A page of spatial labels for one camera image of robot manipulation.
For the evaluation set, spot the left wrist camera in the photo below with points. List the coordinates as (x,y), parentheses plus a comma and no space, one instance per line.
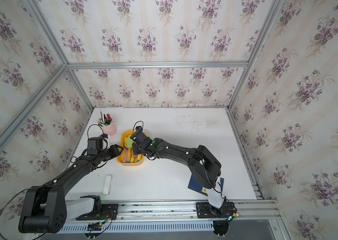
(95,145)

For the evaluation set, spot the blue book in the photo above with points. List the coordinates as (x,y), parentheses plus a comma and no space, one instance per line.
(195,186)

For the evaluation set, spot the green round spatula wooden handle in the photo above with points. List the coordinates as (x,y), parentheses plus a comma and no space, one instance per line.
(129,145)

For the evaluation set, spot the pink pen cup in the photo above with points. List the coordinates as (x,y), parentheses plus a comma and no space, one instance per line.
(107,124)

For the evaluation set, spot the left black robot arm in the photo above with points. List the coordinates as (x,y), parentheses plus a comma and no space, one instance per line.
(44,209)

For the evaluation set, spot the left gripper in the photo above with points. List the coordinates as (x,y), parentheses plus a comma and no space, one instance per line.
(114,150)

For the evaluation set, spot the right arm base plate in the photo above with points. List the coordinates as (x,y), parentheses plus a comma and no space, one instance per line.
(207,211)

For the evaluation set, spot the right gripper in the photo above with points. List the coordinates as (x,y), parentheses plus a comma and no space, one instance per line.
(134,151)

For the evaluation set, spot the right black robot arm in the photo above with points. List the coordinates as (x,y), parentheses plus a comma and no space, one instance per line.
(204,166)

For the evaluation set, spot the yellow storage box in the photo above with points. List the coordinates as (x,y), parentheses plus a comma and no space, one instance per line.
(138,160)

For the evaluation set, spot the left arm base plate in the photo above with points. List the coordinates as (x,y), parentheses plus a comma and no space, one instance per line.
(106,211)

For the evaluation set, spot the white eraser bar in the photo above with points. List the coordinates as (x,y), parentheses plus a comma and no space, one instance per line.
(107,185)

